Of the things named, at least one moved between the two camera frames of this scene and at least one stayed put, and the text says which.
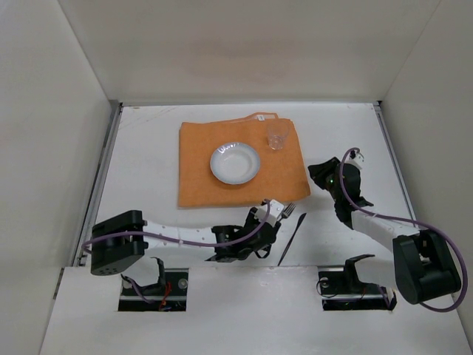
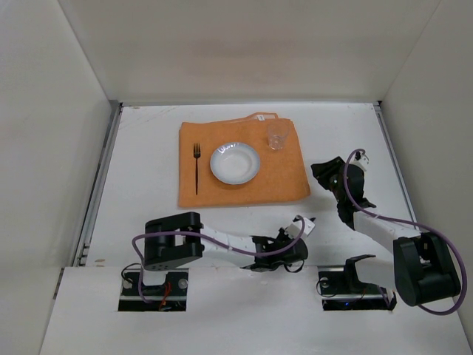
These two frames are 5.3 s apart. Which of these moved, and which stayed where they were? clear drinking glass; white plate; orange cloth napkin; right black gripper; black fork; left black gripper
Moved: black fork; left black gripper
Stayed: clear drinking glass; orange cloth napkin; right black gripper; white plate
